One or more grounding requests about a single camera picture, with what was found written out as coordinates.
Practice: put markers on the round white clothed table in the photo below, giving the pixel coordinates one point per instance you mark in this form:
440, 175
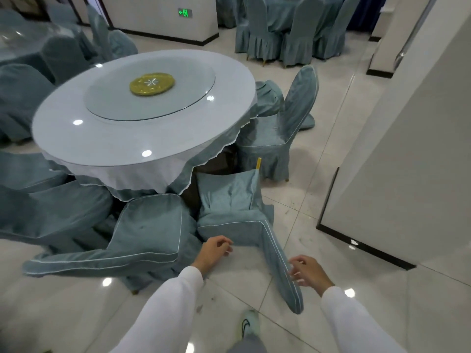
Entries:
73, 143

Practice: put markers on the person's left shoe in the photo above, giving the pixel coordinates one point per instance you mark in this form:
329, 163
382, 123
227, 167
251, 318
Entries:
251, 323

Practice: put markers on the person's left hand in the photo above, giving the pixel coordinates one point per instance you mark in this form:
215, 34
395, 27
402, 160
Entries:
211, 253

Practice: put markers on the person's grey trousers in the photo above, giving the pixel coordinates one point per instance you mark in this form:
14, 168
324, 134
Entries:
246, 345

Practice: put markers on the person's right forearm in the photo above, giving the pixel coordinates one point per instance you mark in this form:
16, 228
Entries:
353, 323

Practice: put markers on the person's left forearm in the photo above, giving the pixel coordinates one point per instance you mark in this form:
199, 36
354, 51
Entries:
158, 316

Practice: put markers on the dark framed glass window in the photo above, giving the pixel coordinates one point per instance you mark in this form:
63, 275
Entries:
101, 9

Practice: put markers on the green lit exit sign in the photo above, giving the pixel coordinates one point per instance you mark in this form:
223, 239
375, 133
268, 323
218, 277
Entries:
185, 12

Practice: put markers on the cluster of teal banquet chairs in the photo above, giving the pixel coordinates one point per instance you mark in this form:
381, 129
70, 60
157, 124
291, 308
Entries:
294, 40

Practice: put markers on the round teal table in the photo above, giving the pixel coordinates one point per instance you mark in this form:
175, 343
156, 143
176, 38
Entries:
22, 36

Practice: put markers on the round glass turntable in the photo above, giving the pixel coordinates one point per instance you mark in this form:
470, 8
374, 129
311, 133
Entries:
110, 102

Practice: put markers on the gold turntable hub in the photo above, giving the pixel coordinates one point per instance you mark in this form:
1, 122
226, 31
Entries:
140, 88

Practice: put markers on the person's right hand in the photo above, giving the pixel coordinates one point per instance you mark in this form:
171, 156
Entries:
312, 273

